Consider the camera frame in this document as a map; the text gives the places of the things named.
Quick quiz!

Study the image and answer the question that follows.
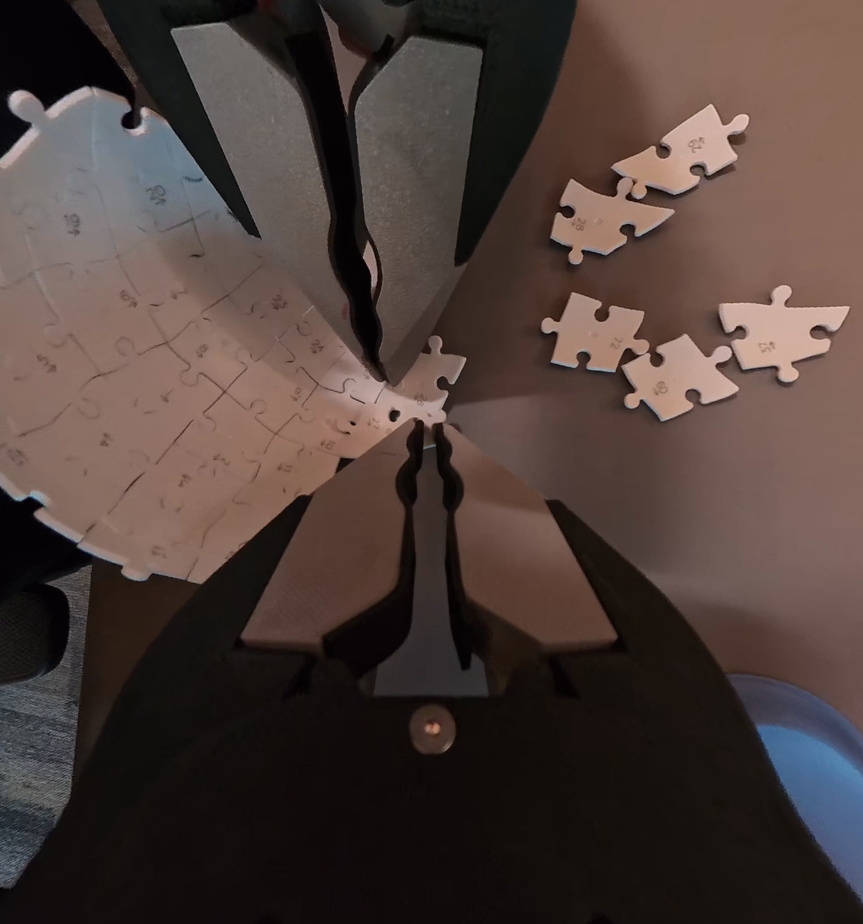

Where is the blue plastic ball stand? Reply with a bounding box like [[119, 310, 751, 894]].
[[726, 673, 863, 914]]

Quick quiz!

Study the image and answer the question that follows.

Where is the partly built white puzzle ball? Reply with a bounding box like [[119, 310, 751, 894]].
[[0, 87, 403, 582]]

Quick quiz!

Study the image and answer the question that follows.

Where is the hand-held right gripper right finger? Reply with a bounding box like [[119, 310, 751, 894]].
[[433, 422, 619, 671]]

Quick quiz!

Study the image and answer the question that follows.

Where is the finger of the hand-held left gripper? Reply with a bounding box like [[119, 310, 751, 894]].
[[354, 38, 489, 385], [170, 20, 389, 382]]

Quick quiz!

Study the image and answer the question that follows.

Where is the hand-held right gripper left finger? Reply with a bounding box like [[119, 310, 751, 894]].
[[238, 419, 426, 680]]

